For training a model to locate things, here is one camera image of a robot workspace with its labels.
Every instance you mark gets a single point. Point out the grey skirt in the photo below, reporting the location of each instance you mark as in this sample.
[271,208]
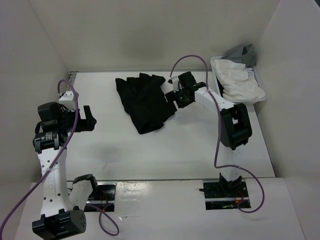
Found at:
[243,54]

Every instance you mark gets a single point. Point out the white skirt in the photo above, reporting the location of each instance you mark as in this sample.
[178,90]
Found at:
[237,80]

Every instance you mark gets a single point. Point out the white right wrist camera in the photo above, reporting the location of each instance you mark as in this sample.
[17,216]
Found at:
[175,83]

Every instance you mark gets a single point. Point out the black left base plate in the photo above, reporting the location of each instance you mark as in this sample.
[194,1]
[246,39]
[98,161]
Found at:
[102,197]

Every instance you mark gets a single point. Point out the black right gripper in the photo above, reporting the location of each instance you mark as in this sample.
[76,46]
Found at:
[180,104]

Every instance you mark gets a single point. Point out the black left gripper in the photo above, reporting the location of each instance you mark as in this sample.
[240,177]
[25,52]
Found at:
[86,124]

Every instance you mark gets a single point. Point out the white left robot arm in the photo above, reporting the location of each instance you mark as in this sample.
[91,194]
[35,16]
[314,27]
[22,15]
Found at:
[62,213]

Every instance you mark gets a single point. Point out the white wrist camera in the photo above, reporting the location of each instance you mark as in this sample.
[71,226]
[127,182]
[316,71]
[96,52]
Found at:
[68,100]
[175,83]

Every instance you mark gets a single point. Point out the white perforated plastic basket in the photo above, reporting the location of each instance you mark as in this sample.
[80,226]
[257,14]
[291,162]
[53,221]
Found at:
[250,101]

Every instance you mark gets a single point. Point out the black pleated skirt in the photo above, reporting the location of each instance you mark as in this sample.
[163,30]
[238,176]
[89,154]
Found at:
[144,101]

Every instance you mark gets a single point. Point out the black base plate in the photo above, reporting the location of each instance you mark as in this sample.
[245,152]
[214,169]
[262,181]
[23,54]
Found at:
[215,199]
[102,197]

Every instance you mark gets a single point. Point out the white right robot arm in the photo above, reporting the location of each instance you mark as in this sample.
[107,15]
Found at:
[234,127]

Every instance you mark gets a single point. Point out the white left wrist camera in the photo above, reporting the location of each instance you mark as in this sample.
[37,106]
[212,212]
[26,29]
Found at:
[68,100]

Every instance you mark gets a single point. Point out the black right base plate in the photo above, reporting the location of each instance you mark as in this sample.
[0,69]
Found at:
[215,199]

